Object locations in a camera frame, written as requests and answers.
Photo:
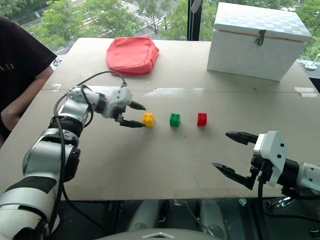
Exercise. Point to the white clamp stand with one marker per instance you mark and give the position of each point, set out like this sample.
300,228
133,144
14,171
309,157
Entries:
311,65

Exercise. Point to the red fabric pouch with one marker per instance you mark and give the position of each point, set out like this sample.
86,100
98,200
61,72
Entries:
131,55

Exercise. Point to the red toy brick cube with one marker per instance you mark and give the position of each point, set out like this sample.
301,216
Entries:
202,119

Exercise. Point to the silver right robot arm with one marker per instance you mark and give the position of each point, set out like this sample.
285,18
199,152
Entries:
308,175

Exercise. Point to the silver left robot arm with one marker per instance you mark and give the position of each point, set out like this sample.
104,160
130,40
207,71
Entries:
37,155

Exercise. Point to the yellow toy brick cube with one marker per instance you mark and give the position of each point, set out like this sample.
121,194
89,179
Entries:
149,120

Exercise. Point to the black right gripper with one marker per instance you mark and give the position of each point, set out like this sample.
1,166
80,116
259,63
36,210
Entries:
260,168

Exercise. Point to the white checkered lidded box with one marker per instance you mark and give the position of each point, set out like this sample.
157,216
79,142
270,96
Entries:
252,47

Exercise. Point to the person's bare forearm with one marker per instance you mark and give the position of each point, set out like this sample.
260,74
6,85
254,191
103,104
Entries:
25,96

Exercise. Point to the metal box latch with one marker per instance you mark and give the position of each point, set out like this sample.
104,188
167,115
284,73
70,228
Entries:
260,37

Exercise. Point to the green toy brick cube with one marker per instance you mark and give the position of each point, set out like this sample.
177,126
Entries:
175,120

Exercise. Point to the person in black shirt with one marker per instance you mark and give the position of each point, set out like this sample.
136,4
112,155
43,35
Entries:
17,55

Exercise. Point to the black window frame post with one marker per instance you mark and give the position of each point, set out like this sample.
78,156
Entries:
193,20

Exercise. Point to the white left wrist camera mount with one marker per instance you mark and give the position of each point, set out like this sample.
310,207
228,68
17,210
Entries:
117,98

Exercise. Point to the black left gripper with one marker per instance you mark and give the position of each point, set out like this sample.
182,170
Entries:
120,115

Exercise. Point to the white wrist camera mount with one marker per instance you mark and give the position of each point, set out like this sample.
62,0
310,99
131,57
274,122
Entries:
272,150
117,98

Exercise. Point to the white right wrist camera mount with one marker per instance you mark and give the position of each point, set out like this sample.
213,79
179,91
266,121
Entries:
272,150

